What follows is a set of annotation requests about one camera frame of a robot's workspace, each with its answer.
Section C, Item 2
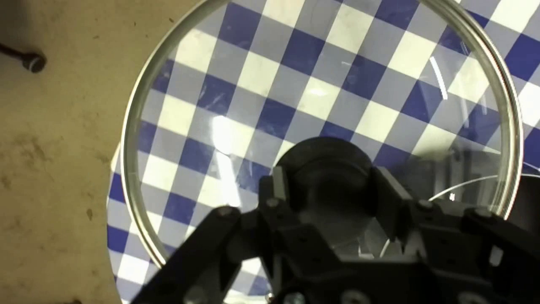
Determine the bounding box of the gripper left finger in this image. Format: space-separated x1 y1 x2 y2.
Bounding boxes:
131 166 305 304

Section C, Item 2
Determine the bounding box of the glass lid with black knob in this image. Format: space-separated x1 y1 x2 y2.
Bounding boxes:
120 0 524 271

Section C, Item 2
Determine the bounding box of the blue white checkered cloth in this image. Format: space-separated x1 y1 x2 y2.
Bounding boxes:
105 0 540 304

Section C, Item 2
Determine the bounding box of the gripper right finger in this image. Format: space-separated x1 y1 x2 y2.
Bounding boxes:
371 166 540 304

